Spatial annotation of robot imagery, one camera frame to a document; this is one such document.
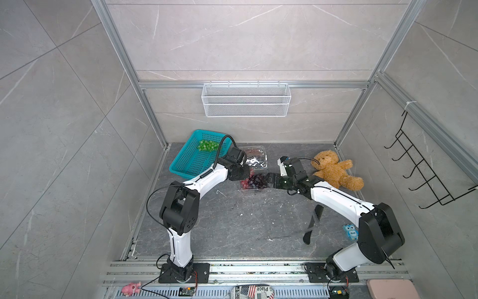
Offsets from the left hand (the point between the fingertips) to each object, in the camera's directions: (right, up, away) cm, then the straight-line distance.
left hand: (250, 172), depth 93 cm
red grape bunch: (+2, +11, +16) cm, 19 cm away
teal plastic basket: (-32, +10, +22) cm, 40 cm away
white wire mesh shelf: (-2, +39, +8) cm, 40 cm away
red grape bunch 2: (-3, -6, +4) cm, 8 cm away
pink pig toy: (-47, -43, -24) cm, 68 cm away
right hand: (+11, -3, -5) cm, 12 cm away
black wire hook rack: (+64, -4, -29) cm, 71 cm away
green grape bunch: (-26, +15, +19) cm, 35 cm away
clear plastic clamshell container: (+4, +7, +11) cm, 14 cm away
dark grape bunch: (+4, -5, +3) cm, 7 cm away
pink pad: (+53, -43, -24) cm, 72 cm away
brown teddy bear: (+44, 0, +5) cm, 44 cm away
